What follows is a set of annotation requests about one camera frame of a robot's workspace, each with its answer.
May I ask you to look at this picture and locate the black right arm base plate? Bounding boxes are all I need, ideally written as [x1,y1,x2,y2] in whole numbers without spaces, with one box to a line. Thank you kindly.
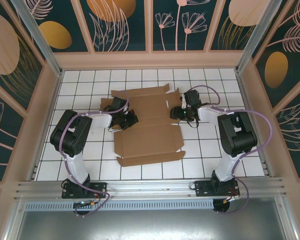
[193,180,241,198]

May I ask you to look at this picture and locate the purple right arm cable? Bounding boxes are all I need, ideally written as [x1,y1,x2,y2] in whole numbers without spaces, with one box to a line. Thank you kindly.
[188,85,274,216]

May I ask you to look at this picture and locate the aluminium table side rail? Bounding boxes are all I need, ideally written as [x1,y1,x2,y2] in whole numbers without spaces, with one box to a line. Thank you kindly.
[234,70,275,180]
[28,70,65,181]

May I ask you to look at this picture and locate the thin black left gripper cable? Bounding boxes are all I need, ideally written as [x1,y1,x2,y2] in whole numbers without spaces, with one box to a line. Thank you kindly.
[106,124,125,133]

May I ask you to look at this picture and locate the aluminium mounting rail beam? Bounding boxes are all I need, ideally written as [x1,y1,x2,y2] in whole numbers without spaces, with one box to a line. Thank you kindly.
[13,176,289,201]

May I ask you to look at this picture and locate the red and yellow power wires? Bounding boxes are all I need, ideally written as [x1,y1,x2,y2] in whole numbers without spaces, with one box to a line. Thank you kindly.
[223,186,241,203]
[73,192,102,209]

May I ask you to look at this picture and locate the brown cardboard paper box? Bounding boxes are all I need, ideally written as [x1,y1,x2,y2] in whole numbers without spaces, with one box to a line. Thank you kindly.
[100,83,186,168]

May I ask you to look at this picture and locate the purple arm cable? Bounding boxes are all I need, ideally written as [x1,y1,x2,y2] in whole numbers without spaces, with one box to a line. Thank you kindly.
[58,90,130,219]
[188,85,274,216]

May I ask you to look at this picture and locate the aluminium frame post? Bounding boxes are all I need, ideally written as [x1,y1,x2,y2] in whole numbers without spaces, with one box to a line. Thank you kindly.
[10,0,65,77]
[234,0,283,74]

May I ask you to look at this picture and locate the grey slotted cable duct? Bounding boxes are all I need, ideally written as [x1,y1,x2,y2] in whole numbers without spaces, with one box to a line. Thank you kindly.
[24,199,215,211]

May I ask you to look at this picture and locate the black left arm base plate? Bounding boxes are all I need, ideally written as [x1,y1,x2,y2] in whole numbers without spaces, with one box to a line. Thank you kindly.
[61,181,108,200]

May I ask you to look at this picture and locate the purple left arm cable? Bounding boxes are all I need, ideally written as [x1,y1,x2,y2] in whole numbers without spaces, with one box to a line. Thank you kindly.
[58,90,130,219]

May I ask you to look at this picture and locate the grey metal sheet panel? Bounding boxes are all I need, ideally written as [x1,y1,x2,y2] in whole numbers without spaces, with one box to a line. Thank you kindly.
[3,196,300,240]

